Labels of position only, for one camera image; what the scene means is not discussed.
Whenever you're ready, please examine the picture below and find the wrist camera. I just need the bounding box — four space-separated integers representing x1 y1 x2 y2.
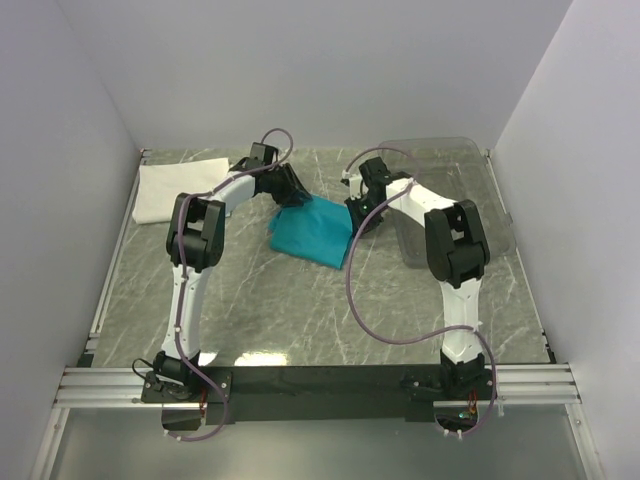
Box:
249 142 279 168
341 170 367 199

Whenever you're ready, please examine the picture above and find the clear plastic bin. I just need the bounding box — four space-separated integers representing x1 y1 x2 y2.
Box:
377 135 515 269

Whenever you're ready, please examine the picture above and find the teal t shirt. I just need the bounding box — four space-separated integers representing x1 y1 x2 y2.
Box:
268 196 352 270

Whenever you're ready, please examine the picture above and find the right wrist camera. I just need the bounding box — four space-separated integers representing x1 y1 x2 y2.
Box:
341 170 367 199

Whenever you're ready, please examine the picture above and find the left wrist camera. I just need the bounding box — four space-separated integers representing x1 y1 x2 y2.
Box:
249 142 279 168

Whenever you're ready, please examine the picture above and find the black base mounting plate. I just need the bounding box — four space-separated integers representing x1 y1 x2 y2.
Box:
141 364 497 425

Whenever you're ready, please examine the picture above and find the folded white t shirt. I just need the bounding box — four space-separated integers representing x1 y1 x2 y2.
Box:
132 158 229 225

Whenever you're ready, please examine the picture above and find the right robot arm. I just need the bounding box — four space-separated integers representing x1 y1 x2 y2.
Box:
341 157 491 399

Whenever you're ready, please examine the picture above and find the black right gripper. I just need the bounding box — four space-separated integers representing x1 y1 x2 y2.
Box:
345 192 386 239

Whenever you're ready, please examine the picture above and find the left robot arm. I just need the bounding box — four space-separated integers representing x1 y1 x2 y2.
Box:
153 157 311 402

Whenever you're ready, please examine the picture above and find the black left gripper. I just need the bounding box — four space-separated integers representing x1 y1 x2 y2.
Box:
265 164 311 209

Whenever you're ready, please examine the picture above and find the aluminium rail frame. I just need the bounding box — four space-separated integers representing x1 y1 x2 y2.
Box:
29 364 605 479

